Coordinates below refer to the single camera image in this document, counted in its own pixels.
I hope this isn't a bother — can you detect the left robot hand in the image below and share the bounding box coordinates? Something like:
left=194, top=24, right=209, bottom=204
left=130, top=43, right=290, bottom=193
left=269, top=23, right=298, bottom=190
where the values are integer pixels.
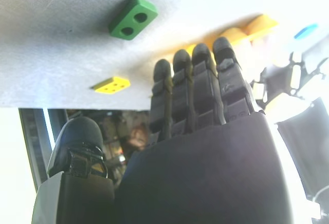
left=32, top=36, right=295, bottom=224

